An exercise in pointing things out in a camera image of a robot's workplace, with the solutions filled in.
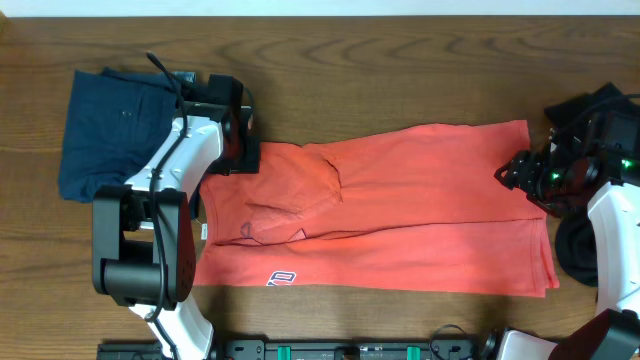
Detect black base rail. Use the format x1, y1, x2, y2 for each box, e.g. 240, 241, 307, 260
96, 323, 498, 360

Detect red t-shirt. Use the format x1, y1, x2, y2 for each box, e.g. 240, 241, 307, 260
195, 120, 559, 297

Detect black garment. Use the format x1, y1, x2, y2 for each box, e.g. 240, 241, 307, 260
544, 83, 639, 287

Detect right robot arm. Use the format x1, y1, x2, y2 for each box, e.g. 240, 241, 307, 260
495, 150, 639, 360

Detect folded navy blue pants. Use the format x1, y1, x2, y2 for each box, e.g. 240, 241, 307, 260
57, 67, 214, 204

